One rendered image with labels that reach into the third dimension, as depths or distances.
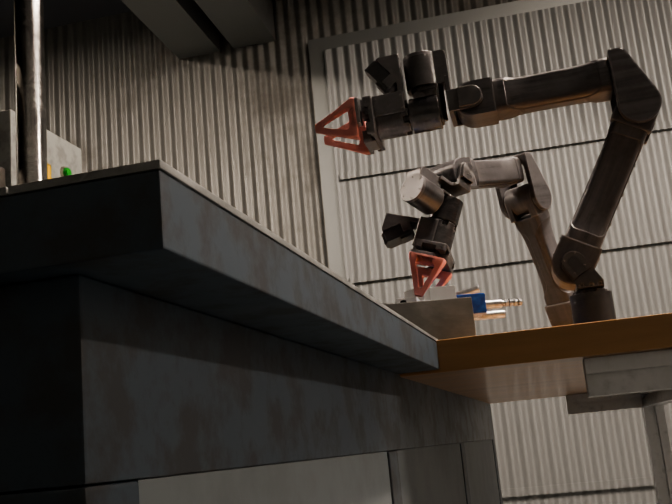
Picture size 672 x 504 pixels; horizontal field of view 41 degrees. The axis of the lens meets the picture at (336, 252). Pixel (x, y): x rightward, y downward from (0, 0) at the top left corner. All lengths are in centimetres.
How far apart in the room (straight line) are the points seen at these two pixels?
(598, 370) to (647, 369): 6
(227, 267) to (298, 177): 355
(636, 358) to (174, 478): 75
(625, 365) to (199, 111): 330
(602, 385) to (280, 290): 67
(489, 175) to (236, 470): 133
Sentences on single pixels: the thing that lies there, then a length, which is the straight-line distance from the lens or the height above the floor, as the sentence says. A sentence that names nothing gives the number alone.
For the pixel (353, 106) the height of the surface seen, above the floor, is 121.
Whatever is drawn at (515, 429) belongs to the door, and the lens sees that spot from 364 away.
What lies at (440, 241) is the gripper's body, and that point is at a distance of 167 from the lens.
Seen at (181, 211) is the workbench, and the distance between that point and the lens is 39.
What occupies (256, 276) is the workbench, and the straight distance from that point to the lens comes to 48.
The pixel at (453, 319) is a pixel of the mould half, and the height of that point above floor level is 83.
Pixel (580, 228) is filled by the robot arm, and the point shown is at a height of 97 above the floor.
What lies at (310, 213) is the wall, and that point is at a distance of 392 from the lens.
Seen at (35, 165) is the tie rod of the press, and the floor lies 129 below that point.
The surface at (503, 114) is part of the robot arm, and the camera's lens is 149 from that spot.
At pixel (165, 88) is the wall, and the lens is 433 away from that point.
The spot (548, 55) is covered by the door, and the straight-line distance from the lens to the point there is 395.
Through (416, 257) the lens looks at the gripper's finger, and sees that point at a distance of 165.
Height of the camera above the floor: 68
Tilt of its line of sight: 12 degrees up
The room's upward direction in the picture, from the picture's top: 5 degrees counter-clockwise
